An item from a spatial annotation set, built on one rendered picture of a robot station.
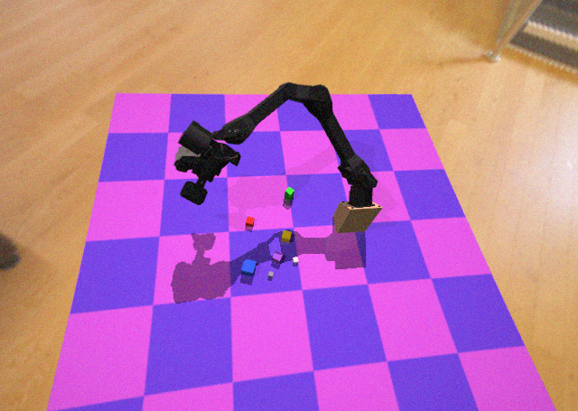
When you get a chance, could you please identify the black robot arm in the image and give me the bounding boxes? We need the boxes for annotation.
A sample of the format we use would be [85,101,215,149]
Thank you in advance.
[173,81,378,208]

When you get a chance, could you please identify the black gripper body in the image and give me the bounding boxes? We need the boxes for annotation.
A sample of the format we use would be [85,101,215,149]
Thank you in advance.
[179,154,221,205]

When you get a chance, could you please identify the blue block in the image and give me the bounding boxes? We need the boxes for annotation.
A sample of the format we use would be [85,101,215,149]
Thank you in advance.
[241,259,256,276]

